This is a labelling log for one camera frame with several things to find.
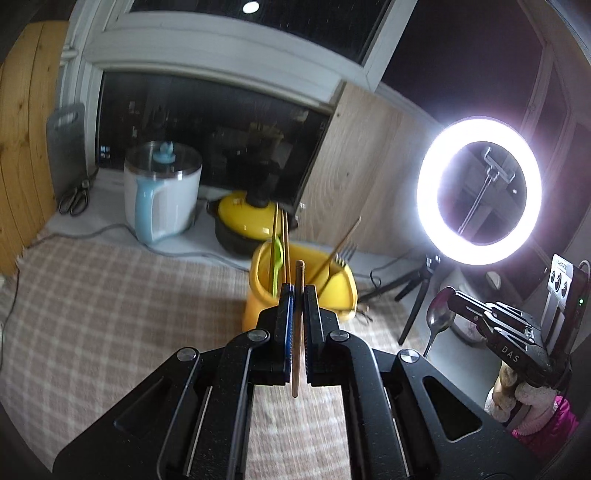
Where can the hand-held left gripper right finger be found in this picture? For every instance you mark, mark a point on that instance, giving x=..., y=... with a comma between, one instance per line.
x=308, y=332

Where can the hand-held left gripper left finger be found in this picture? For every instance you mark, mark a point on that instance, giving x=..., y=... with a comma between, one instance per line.
x=287, y=314

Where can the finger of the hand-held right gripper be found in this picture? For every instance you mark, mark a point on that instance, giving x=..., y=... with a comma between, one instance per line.
x=475, y=323
x=471, y=302

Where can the yellow plastic container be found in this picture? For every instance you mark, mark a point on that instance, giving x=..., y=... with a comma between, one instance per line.
x=263, y=300

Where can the metal spoon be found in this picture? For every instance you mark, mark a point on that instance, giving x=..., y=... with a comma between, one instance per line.
x=441, y=314

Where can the red-tipped wooden chopstick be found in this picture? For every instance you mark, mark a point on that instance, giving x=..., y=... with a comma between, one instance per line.
x=300, y=277
x=341, y=240
x=275, y=221
x=286, y=230

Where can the green plastic spoon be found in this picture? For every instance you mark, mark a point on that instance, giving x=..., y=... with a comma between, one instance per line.
x=278, y=251

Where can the metal fork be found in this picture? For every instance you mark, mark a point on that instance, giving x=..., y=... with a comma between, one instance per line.
x=339, y=266

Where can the person's right hand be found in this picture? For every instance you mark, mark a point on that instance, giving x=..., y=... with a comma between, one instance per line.
x=505, y=392

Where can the white floral rice cooker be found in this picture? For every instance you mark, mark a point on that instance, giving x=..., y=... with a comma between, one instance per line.
x=464, y=330

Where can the black pot with yellow lid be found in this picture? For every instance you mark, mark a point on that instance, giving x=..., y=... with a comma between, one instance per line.
x=240, y=217

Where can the plywood panel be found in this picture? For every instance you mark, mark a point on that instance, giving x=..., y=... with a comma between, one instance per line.
x=364, y=175

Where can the pink checked tablecloth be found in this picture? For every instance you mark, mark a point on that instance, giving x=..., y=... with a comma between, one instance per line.
x=115, y=300

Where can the black scissors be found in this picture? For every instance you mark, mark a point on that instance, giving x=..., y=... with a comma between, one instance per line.
x=84, y=184

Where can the grey cutting board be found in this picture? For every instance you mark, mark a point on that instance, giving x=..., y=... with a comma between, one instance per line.
x=64, y=157

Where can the pine wooden board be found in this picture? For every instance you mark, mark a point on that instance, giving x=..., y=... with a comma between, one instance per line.
x=27, y=138

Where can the white window frame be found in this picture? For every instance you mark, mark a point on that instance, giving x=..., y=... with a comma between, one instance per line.
x=207, y=46

